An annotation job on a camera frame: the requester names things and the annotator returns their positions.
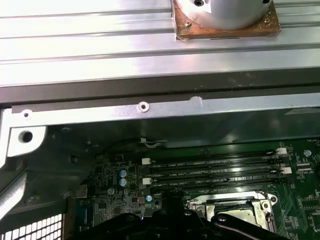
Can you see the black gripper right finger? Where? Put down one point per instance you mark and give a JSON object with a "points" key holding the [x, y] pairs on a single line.
{"points": [[200, 230]]}

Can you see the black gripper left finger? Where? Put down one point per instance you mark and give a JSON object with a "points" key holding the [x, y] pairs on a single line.
{"points": [[140, 230]]}

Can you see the metal socket cover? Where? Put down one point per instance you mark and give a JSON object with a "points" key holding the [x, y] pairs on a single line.
{"points": [[265, 212]]}

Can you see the thin metal locking lever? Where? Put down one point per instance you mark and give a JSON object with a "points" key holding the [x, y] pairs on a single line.
{"points": [[261, 193]]}

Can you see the CPU socket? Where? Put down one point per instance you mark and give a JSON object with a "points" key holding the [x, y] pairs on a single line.
{"points": [[195, 206]]}

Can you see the black RAM slot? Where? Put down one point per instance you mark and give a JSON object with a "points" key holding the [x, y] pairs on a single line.
{"points": [[212, 180], [237, 153], [212, 161], [225, 171]]}

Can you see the green motherboard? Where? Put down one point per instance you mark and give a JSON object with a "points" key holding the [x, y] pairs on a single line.
{"points": [[300, 195]]}

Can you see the black PC case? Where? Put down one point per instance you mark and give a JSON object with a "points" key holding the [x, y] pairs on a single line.
{"points": [[200, 110]]}

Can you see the brown square base plate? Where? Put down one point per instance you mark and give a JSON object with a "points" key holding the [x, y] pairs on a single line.
{"points": [[225, 33]]}

